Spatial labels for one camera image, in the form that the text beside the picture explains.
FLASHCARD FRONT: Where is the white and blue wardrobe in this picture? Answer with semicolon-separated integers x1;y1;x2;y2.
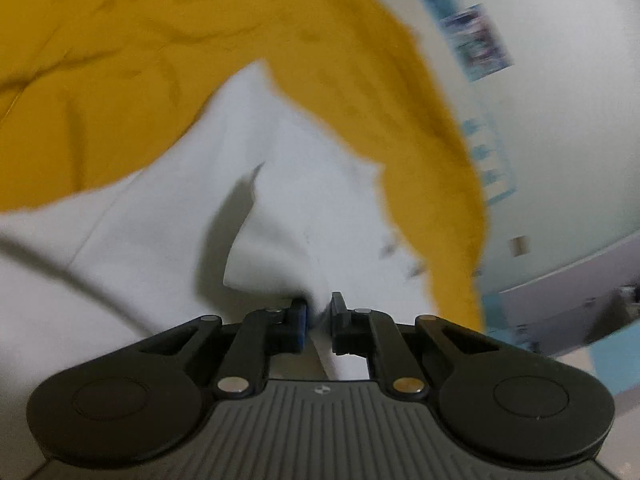
482;232;640;396

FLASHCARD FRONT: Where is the yellow blanket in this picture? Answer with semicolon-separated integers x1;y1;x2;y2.
0;0;490;335

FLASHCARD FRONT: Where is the white printed shirt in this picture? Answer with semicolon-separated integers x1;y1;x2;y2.
0;60;436;480

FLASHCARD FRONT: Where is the white and blue headboard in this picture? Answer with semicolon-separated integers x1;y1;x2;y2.
460;110;518;207

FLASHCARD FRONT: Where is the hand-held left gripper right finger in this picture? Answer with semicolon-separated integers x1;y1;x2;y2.
330;291;507;402

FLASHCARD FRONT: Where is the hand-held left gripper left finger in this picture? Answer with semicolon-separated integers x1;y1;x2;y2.
127;299;308;402

